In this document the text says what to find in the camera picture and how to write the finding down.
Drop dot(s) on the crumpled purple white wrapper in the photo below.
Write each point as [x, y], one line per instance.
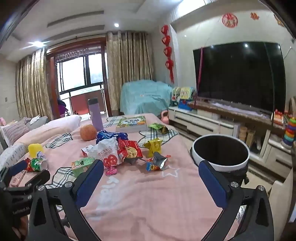
[39, 154]

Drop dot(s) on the purple cloth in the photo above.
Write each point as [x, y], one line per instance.
[62, 107]

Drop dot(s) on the white patterned cushion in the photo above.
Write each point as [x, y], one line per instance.
[10, 155]

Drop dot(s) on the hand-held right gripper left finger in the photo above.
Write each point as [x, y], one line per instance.
[90, 183]

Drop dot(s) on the blue snack wrapper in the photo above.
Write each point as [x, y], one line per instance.
[107, 135]

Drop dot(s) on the wooden framed glass door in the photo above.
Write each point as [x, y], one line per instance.
[78, 74]

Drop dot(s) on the red orange apple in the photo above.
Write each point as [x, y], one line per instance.
[88, 132]

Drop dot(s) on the red toy telephone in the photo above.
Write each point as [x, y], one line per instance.
[278, 117]

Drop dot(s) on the black flat television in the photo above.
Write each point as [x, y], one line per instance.
[240, 74]

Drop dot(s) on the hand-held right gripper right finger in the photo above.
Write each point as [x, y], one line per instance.
[214, 187]

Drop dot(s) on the yellow snack wrapper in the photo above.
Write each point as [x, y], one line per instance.
[152, 145]

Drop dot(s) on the pale pink pillow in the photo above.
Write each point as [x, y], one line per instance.
[55, 125]

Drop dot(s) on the cream white furniture frame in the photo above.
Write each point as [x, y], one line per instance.
[281, 204]

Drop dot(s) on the golden building model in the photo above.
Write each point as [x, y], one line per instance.
[251, 139]

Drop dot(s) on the white cloth under television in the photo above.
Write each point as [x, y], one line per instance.
[231, 108]

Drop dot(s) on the pink checked-patch blanket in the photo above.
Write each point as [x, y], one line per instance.
[143, 197]

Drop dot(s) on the grey cushion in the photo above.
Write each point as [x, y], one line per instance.
[37, 121]

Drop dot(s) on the purple insulated bottle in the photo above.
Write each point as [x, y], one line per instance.
[96, 118]

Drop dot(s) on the pink kettlebell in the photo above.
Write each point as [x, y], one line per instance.
[164, 118]

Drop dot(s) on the thick green-covered book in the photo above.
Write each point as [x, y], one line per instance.
[131, 122]

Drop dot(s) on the round red paper-cut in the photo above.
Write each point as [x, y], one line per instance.
[229, 20]

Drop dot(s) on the white brown-topped television cabinet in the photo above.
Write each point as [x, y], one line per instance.
[208, 122]

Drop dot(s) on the ceiling spotlight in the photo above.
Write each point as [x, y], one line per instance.
[37, 44]
[116, 24]

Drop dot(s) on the red snack wrapper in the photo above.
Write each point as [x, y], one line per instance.
[27, 164]

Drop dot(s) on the red cookie packet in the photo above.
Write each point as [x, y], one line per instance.
[129, 150]

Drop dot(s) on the red hanging knot decoration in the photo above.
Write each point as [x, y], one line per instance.
[167, 46]

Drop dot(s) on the colourful toy cash register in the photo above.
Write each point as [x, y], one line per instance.
[186, 97]

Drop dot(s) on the yellow spiky ball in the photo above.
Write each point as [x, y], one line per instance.
[35, 149]

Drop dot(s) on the silver orange snack wrapper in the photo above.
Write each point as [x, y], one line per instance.
[157, 162]

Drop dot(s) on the small red paper-cut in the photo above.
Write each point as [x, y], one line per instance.
[254, 15]

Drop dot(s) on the black white-rimmed trash bin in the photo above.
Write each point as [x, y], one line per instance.
[219, 150]

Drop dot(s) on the beige patterned curtain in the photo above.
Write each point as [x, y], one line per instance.
[129, 69]
[32, 88]

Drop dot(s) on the pink small carton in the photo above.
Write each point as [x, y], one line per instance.
[17, 179]

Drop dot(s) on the teal covered armchair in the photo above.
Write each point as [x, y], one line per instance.
[143, 95]

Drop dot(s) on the green snack wrapper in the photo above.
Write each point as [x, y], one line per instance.
[158, 128]

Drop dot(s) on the green white toy wheel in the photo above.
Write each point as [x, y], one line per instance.
[175, 93]

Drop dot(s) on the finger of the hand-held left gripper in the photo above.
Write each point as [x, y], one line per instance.
[39, 178]
[18, 167]

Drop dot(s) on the striped pink pillow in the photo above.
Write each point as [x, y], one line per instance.
[13, 132]

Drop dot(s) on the green drink carton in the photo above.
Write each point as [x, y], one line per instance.
[79, 165]

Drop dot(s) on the stack of yellow tubs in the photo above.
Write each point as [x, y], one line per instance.
[242, 133]

